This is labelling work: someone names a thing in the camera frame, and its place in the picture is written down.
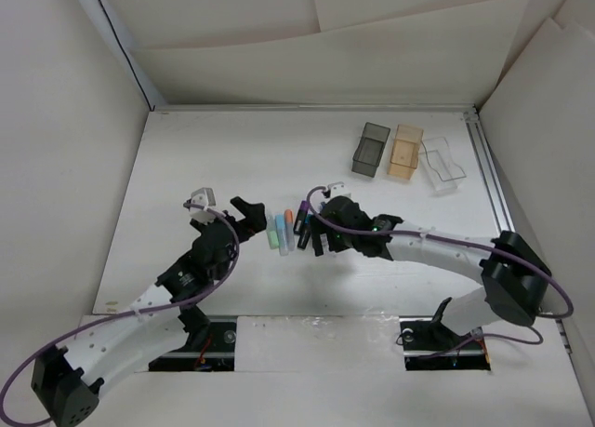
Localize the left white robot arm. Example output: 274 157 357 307
32 195 267 426

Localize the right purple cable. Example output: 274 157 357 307
304 184 574 361

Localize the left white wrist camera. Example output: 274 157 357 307
188 187 216 224

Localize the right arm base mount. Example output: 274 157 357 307
395 317 491 371

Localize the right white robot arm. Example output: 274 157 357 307
310 195 550 354

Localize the aluminium rail right side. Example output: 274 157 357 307
462 109 573 354

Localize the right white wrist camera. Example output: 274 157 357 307
323 181 350 200

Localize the orange cap clear marker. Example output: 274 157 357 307
284 209 296 251

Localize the dark grey transparent container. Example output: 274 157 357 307
351 122 390 178

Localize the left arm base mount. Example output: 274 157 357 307
148 316 238 373

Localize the blue pastel highlighter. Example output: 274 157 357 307
275 214 289 256

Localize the orange transparent container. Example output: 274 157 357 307
388 125 424 180

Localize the purple cap black marker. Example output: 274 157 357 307
293 200 309 235

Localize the clear transparent container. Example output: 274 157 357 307
419 137 467 194

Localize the green pastel highlighter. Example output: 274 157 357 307
266 212 279 249

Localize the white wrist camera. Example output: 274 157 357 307
188 187 216 224
323 181 350 200

